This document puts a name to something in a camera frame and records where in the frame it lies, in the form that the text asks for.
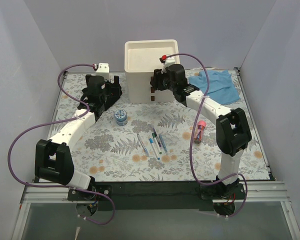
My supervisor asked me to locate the blue folded cloth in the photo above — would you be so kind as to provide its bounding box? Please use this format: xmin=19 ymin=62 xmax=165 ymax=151
xmin=188 ymin=70 xmax=240 ymax=105

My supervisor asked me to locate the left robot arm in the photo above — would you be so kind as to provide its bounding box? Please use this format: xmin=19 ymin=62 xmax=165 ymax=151
xmin=34 ymin=74 xmax=123 ymax=200

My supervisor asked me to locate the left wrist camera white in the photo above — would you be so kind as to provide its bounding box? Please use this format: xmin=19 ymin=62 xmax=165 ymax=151
xmin=92 ymin=63 xmax=111 ymax=82

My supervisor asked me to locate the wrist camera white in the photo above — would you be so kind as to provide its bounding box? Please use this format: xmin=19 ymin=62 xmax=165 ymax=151
xmin=159 ymin=55 xmax=176 ymax=74
xmin=92 ymin=63 xmax=111 ymax=82

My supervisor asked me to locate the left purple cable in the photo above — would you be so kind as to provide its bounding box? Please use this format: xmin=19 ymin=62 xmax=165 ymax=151
xmin=7 ymin=63 xmax=116 ymax=226

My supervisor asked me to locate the pink-capped tube of pencils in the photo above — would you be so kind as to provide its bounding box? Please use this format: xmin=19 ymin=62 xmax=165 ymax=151
xmin=193 ymin=120 xmax=207 ymax=144

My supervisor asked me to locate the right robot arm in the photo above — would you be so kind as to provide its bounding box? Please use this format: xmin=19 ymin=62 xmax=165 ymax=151
xmin=150 ymin=64 xmax=252 ymax=199

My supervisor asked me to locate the blue round tin jar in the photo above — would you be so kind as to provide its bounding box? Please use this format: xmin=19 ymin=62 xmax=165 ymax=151
xmin=114 ymin=109 xmax=128 ymax=126

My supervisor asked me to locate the purple cable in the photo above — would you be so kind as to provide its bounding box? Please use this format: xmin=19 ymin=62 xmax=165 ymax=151
xmin=161 ymin=52 xmax=248 ymax=219
xmin=7 ymin=63 xmax=116 ymax=226

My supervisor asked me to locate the black folded cloth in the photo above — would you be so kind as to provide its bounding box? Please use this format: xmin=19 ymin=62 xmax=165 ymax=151
xmin=80 ymin=87 xmax=89 ymax=101

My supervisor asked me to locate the floral patterned table mat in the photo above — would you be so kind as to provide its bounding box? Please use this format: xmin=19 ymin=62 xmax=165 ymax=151
xmin=38 ymin=70 xmax=270 ymax=183

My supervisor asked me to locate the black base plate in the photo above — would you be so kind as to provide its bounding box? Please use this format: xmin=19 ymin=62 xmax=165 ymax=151
xmin=67 ymin=180 xmax=246 ymax=212

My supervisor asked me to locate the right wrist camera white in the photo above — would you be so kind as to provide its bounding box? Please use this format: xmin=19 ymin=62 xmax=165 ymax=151
xmin=159 ymin=55 xmax=176 ymax=74

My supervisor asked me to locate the white marker green cap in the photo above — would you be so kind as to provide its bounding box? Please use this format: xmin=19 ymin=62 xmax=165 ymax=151
xmin=152 ymin=132 xmax=162 ymax=155

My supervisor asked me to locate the aluminium rail frame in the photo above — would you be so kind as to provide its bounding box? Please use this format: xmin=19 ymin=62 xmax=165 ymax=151
xmin=10 ymin=67 xmax=300 ymax=240

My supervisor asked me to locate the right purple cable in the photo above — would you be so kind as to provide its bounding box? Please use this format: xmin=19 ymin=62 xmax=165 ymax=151
xmin=161 ymin=52 xmax=248 ymax=219

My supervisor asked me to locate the white marker blue cap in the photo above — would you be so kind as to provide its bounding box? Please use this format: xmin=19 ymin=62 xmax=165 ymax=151
xmin=149 ymin=138 xmax=160 ymax=160

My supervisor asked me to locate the light blue pen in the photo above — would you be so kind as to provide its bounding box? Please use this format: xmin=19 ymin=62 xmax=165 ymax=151
xmin=159 ymin=134 xmax=168 ymax=154

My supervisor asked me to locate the purple clear pen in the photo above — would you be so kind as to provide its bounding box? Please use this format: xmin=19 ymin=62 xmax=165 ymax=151
xmin=152 ymin=127 xmax=162 ymax=148

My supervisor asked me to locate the cream three-drawer organizer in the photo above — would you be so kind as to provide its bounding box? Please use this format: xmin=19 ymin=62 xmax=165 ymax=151
xmin=124 ymin=39 xmax=179 ymax=104

